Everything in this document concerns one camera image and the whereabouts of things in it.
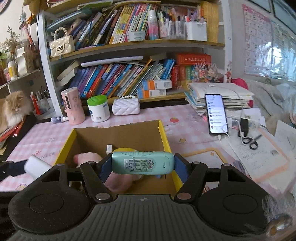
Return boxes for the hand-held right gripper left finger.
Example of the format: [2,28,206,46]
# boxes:
[40,154,114,204]

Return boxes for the colourful decorated pack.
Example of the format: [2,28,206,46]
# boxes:
[191,63,220,83]

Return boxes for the white jar green lid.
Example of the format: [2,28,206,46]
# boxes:
[87,95,110,122]

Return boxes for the orange and white carton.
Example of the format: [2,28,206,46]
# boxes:
[137,89,167,99]
[142,79,172,90]

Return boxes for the smartphone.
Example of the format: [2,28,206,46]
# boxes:
[205,94,228,135]

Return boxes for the teal device with sticker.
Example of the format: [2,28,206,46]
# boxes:
[112,151,175,174]

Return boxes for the white wooden bookshelf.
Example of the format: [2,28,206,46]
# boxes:
[37,0,233,116]

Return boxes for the yellow label bottle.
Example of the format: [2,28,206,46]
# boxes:
[7,61,18,80]

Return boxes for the pastel spray can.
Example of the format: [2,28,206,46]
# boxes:
[148,10,159,40]

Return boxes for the printed paper worksheets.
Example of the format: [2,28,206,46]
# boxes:
[222,109,290,181]

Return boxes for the red cloth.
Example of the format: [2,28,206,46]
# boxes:
[231,77,249,91]

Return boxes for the white quilted purse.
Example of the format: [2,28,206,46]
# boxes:
[112,95,141,115]

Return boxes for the cream thick book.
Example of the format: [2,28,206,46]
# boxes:
[57,60,79,81]

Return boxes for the grey crumpled cover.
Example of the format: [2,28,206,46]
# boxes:
[247,77,296,130]

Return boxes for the cream quilted handbag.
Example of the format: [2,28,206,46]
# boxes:
[49,27,75,58]

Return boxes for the yellow tape roll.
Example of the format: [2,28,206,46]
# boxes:
[112,146,139,153]

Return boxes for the white charging cable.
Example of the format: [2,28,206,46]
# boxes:
[208,85,269,144]

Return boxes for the fluffy orange cat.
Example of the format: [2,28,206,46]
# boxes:
[0,91,34,133]

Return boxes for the yellow cardboard box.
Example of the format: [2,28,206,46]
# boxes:
[55,120,184,195]

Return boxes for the red boxed book set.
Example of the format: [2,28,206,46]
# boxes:
[171,54,211,90]

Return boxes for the pink humidifier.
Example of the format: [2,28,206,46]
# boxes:
[61,88,85,124]

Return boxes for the black scissors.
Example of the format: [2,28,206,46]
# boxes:
[242,134,263,150]

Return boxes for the white marker holder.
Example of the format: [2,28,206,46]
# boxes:
[186,21,208,42]

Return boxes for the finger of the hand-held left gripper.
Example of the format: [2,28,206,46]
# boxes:
[0,160,30,183]

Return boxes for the white corner shelf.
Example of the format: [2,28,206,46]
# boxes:
[0,67,50,112]

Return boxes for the row of leaning books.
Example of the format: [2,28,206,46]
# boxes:
[69,59,176,98]

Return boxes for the small white card box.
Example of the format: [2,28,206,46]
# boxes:
[24,155,53,180]

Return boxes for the small spray bottle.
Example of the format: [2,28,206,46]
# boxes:
[51,116,70,124]

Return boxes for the white pen holder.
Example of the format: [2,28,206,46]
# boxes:
[35,97,55,114]

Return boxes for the red doll ornament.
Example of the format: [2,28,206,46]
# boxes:
[30,91,41,115]

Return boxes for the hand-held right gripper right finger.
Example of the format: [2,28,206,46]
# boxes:
[174,154,245,204]

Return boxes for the pink wall poster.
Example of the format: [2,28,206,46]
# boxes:
[242,3,275,76]

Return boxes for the stack of paper booklets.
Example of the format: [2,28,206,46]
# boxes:
[184,82,255,115]

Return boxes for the row of upright books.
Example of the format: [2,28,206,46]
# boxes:
[46,2,162,47]

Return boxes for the white ceramic vase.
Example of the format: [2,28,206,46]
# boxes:
[15,46,28,77]

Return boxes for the black and white charger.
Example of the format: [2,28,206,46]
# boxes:
[239,118,250,137]

